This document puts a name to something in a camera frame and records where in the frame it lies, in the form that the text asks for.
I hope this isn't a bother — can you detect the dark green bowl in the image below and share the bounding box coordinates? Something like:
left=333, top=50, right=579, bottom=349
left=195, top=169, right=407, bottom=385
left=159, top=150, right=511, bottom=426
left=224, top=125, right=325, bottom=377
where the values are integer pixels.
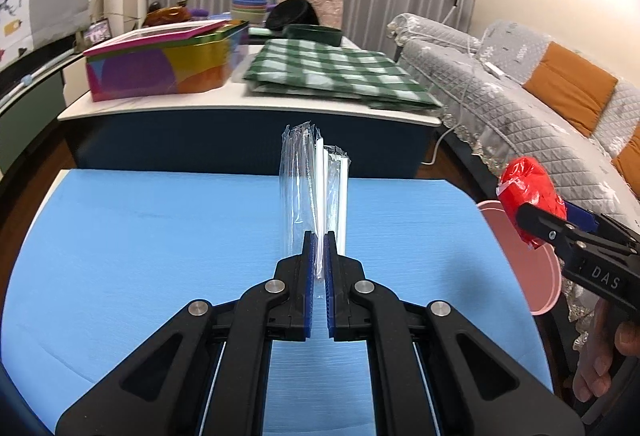
left=282, top=24, right=343, bottom=47

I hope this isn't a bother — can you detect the white top coffee table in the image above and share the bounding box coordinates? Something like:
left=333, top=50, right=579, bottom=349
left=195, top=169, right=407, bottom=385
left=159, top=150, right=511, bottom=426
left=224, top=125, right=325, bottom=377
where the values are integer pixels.
left=57, top=36, right=443, bottom=179

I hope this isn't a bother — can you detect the small photo frame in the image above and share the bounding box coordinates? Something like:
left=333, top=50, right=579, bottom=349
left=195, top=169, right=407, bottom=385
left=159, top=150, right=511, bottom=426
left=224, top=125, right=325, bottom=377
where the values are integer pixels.
left=82, top=18, right=113, bottom=44

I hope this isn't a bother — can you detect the orange cushion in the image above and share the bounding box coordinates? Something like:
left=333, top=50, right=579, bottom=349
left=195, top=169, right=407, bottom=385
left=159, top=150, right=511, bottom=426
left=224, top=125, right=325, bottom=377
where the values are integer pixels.
left=522, top=41, right=619, bottom=137
left=611, top=126, right=640, bottom=197

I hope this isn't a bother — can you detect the grey deer print cover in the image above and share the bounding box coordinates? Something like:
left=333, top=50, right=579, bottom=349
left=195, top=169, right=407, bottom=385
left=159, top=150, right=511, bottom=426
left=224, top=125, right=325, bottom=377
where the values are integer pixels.
left=0, top=0, right=92, bottom=67

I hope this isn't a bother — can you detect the colourful tin box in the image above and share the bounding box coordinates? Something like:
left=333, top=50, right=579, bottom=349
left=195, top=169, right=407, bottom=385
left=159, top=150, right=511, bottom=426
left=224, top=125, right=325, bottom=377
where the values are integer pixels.
left=82, top=20, right=251, bottom=103

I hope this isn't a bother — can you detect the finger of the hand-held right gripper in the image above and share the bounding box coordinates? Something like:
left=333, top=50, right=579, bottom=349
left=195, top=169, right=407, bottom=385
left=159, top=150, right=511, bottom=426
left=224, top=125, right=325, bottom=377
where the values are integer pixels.
left=516, top=203, right=583, bottom=249
left=566, top=202, right=640, bottom=251

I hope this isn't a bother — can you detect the bundle of clear straws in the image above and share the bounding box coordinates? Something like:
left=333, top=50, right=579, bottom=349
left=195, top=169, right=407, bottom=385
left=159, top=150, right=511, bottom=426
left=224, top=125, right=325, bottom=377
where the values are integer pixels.
left=278, top=122, right=353, bottom=279

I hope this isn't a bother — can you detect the dark green cabinet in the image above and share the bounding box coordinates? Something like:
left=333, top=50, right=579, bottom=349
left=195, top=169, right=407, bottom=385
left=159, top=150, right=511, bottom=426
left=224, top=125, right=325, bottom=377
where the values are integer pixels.
left=0, top=46, right=83, bottom=177

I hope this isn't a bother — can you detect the blue table mat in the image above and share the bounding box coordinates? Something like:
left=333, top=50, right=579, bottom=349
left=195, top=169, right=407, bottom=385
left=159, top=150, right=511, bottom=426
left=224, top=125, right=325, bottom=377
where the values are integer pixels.
left=0, top=168, right=556, bottom=436

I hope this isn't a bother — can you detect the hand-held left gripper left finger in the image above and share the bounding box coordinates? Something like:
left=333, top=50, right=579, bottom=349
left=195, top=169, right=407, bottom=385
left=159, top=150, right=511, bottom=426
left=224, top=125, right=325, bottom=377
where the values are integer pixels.
left=55, top=231, right=321, bottom=436

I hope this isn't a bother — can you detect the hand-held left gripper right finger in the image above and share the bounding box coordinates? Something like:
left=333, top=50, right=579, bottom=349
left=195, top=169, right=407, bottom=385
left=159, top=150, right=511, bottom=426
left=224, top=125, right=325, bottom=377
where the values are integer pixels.
left=322, top=231, right=586, bottom=436

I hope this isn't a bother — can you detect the pink quilted basket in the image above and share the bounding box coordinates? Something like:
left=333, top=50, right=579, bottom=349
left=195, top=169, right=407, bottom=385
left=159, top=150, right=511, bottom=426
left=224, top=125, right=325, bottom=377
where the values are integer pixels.
left=277, top=0, right=344, bottom=32

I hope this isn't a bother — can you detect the small red plastic bag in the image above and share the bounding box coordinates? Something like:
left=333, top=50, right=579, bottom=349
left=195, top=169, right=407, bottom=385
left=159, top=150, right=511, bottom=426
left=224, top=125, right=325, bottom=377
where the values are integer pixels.
left=497, top=156, right=568, bottom=251

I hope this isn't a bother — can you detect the white rod with blue ring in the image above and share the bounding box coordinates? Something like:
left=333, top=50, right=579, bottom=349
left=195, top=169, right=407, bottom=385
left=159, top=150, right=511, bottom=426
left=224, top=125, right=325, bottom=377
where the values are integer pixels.
left=0, top=50, right=83, bottom=102

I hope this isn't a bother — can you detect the brown teapot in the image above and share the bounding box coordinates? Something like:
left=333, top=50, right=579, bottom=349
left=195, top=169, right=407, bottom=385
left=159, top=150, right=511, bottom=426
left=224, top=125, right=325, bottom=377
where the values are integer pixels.
left=142, top=2, right=191, bottom=27

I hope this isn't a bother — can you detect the person's right hand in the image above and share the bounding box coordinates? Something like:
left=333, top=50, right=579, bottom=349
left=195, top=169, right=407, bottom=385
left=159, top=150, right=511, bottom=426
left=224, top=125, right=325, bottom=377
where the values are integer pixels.
left=572, top=298, right=640, bottom=402

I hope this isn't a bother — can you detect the pink plastic bin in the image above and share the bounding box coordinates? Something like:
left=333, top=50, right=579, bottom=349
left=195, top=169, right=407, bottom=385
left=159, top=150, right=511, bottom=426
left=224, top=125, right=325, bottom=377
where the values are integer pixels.
left=475, top=200, right=562, bottom=317

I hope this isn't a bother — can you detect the stack of coloured bowls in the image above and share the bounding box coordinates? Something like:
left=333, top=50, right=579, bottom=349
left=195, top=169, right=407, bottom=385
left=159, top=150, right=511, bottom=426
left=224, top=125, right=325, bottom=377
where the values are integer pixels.
left=231, top=0, right=268, bottom=24

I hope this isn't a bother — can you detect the white power cable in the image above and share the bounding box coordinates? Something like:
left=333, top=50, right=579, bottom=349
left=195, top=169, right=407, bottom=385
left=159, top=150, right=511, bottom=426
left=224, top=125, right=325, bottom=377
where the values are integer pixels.
left=422, top=1, right=501, bottom=167

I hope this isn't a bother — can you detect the green checked cloth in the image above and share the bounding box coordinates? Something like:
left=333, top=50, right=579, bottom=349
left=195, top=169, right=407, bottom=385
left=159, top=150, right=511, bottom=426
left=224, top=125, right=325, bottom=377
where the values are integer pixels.
left=243, top=38, right=443, bottom=112

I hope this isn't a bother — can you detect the grey quilted sofa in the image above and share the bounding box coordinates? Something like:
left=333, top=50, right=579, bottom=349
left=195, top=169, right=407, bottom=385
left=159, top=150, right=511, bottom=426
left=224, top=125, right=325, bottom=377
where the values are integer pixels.
left=387, top=11, right=640, bottom=357

